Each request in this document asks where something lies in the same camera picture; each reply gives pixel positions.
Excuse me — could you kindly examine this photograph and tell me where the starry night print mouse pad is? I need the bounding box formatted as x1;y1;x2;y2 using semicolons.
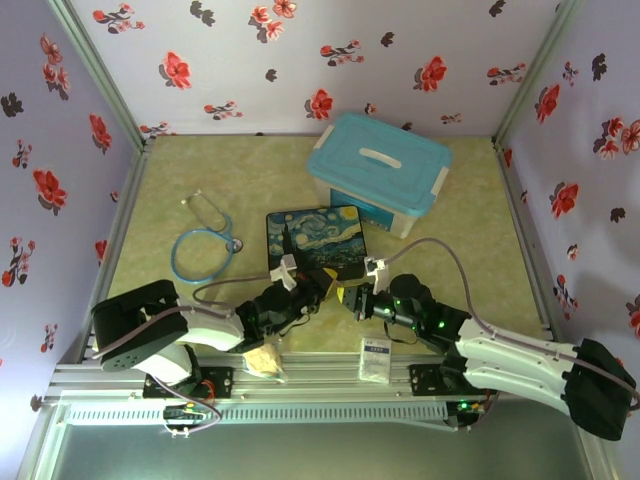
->
265;204;367;282

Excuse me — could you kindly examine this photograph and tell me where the aluminium frame post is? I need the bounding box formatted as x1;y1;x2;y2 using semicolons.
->
492;0;587;146
45;0;149;149

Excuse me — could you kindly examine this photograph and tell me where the blue stethoscope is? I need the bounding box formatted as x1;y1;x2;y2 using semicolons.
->
170;189;246;286

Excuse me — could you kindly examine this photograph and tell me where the aluminium frame side rail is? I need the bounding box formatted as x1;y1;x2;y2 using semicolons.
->
79;142;157;359
491;139;562;344

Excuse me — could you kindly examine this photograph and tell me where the clear bag with yellowish contents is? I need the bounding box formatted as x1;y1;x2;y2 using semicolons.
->
241;342;287;385

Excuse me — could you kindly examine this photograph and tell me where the green circuit board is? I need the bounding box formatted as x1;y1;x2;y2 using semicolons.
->
163;405;207;424

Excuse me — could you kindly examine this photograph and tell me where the white slotted cable duct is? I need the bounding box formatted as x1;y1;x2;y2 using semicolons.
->
64;403;448;427

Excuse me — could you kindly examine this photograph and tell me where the aluminium frame front rail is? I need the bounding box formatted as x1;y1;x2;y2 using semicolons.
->
43;350;596;407

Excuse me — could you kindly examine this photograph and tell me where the teal lidded plastic storage box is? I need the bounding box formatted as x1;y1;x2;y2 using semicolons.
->
305;110;455;238

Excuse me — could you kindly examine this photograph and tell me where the small white printed packet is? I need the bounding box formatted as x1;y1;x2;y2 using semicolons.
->
358;337;392;385

